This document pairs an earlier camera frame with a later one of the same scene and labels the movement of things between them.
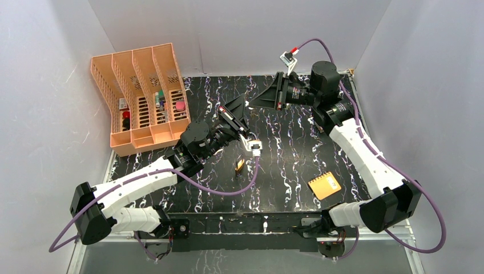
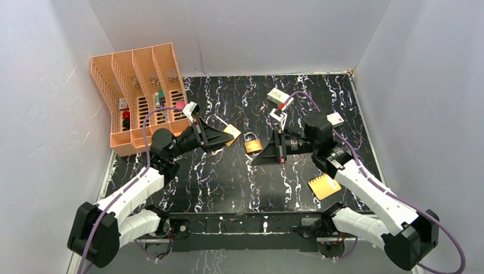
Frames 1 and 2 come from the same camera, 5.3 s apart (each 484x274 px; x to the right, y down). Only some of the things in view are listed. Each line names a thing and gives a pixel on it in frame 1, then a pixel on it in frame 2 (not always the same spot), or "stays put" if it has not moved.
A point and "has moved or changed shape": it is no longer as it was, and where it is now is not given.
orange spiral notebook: x=324 y=186 stays put
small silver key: x=253 y=111 has moved or changed shape
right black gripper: x=275 y=96 → x=268 y=155
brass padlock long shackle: x=240 y=164 has moved or changed shape
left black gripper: x=230 y=119 → x=201 y=133
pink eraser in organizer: x=180 y=105 stays put
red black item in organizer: x=126 y=122 stays put
